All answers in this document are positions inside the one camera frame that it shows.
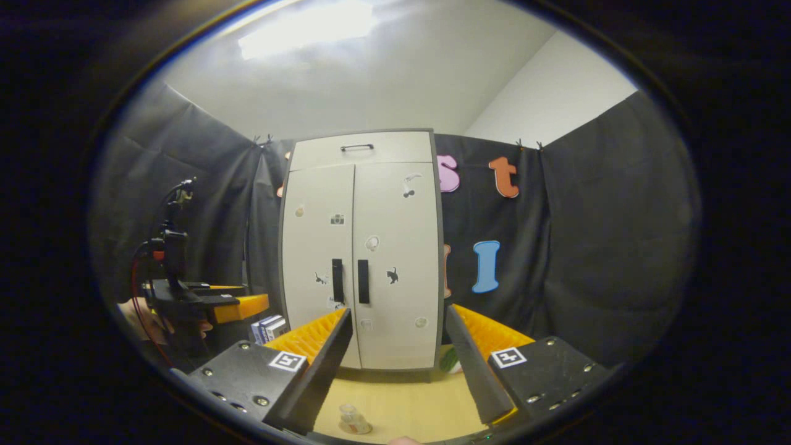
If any red cable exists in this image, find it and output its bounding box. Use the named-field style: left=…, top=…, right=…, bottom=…
left=130, top=241, right=175, bottom=367

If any white cabinet door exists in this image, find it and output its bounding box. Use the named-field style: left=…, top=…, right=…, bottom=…
left=352, top=162, right=442, bottom=370
left=281, top=164, right=362, bottom=370

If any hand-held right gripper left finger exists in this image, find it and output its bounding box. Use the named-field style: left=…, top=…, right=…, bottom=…
left=170, top=307, right=354, bottom=436

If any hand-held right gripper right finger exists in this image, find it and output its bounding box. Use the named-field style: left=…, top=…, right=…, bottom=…
left=445, top=303, right=612, bottom=428

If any clear glass bottle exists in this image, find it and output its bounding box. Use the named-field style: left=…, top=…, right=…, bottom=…
left=339, top=405, right=371, bottom=434

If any white cabinet drawer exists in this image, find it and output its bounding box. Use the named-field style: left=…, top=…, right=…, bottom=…
left=289, top=131, right=433, bottom=172

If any black backdrop cloth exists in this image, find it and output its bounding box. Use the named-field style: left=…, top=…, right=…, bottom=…
left=90, top=83, right=702, bottom=371

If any white cabinet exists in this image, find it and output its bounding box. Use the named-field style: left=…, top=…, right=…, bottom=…
left=278, top=129, right=446, bottom=373

